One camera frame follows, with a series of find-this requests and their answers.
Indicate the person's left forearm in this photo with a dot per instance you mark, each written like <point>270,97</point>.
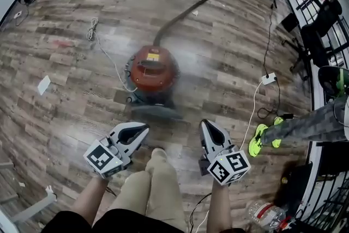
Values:
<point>88,196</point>

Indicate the black chair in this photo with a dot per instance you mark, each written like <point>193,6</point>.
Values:
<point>319,35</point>

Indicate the black metal railing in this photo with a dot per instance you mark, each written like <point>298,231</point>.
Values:
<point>331,193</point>

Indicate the person's black shirt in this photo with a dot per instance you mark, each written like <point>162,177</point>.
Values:
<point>122,222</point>

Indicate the white paper sheet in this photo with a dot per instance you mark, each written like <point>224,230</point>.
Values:
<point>44,85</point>

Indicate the red vacuum cleaner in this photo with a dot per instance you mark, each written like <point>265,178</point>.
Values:
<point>152,73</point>

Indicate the small black box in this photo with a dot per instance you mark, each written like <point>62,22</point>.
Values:
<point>290,21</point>

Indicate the person's left leg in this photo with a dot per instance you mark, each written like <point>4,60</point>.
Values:
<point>131,191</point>

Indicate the person's right leg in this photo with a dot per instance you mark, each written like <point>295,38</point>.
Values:
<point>165,185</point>

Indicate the green black machine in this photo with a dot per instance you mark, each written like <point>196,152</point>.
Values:
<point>334,82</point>

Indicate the clear plastic water bottle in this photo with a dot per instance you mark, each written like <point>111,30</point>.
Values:
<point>265,214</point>

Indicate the person's leg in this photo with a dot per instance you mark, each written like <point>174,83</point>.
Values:
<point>165,185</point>
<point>131,191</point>

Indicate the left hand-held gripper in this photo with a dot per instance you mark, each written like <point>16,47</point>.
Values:
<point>102,158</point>

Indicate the white power strip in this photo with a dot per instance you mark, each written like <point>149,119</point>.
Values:
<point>269,78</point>

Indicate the white table leg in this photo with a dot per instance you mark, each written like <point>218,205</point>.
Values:
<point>30,210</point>

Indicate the person's right forearm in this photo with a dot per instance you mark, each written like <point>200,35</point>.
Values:
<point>220,204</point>

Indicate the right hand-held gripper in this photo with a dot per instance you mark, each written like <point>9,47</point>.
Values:
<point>229,167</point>

